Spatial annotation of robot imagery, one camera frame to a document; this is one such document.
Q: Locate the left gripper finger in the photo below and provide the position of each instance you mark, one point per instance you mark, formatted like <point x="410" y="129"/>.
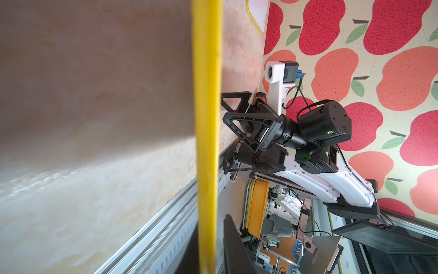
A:
<point x="235" y="255"/>

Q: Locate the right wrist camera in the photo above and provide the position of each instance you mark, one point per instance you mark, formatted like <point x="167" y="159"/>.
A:
<point x="281" y="76"/>

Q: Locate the orange crate below table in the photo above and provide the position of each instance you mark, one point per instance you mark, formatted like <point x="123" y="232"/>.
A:
<point x="256" y="202"/>

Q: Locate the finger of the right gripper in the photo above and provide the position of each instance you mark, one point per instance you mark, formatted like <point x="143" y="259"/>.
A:
<point x="253" y="129"/>
<point x="236" y="102"/>

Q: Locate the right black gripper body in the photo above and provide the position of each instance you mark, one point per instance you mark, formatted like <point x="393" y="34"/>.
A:
<point x="286" y="131"/>

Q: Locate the brown bottle by right wall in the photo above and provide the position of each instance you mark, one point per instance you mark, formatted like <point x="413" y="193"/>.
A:
<point x="260" y="96"/>

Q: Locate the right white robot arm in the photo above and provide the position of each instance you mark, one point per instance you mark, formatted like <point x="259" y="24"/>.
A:
<point x="304" y="150"/>

